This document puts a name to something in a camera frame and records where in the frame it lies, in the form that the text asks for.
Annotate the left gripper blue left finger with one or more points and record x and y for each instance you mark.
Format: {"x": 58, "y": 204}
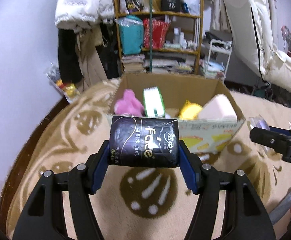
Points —
{"x": 100, "y": 167}

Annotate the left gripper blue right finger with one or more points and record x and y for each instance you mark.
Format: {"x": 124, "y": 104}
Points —
{"x": 189, "y": 165}

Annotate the black tissue pack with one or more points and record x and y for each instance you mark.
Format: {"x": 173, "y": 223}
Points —
{"x": 143, "y": 142}

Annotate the yellow bear plush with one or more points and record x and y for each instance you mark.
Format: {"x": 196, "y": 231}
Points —
{"x": 190, "y": 111}

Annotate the pink roll cake plush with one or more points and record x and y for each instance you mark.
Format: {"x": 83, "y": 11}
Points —
{"x": 218, "y": 108}

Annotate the pink purple plush toy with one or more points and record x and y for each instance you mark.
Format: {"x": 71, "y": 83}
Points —
{"x": 129, "y": 105}

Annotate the green tissue pack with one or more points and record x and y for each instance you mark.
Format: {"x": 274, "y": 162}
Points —
{"x": 153, "y": 103}

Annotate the open cardboard box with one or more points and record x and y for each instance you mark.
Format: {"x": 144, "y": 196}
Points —
{"x": 202, "y": 135}

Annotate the small clear plastic packet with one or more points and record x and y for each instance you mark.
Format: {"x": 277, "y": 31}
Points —
{"x": 257, "y": 122}

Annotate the beige patterned blanket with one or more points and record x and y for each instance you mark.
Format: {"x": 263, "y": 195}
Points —
{"x": 139, "y": 203}

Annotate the stack of books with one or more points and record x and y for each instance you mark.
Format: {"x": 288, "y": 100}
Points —
{"x": 133, "y": 63}

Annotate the white rolling cart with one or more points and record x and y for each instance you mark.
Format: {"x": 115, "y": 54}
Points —
{"x": 215, "y": 64}

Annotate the beige hanging coat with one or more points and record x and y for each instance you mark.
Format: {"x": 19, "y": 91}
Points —
{"x": 89, "y": 61}

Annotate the wooden bookshelf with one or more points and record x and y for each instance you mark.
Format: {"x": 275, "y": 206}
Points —
{"x": 197, "y": 31}

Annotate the red gift bag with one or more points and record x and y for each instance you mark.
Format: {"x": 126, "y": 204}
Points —
{"x": 159, "y": 32}

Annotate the teal gift bag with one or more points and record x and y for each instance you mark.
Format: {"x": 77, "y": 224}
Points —
{"x": 131, "y": 34}

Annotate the cream reclining chair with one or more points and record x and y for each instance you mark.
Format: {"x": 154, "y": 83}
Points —
{"x": 253, "y": 41}

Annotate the black box labelled 40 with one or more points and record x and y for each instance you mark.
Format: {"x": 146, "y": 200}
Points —
{"x": 170, "y": 5}

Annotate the white puffer jacket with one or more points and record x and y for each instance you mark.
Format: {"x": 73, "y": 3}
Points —
{"x": 83, "y": 14}

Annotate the green pole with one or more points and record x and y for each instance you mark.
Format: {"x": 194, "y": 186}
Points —
{"x": 150, "y": 36}

